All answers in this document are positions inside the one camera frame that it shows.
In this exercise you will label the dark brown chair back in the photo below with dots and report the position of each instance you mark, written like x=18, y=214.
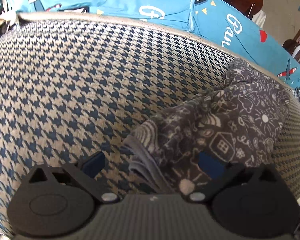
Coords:
x=290, y=45

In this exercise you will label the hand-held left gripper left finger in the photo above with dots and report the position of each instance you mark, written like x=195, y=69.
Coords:
x=93, y=163

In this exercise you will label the grey doodle print fleece jacket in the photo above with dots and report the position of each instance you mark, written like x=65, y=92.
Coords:
x=227, y=120

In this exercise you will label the brown wooden headboard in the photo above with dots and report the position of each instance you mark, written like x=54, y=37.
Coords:
x=247, y=0

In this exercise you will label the white hanging cloth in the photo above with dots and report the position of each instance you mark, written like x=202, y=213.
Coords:
x=260, y=20

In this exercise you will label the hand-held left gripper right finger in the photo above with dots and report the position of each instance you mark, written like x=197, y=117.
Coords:
x=211, y=165

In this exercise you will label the blue pillow with red patch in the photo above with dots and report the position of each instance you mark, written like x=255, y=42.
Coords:
x=252, y=35

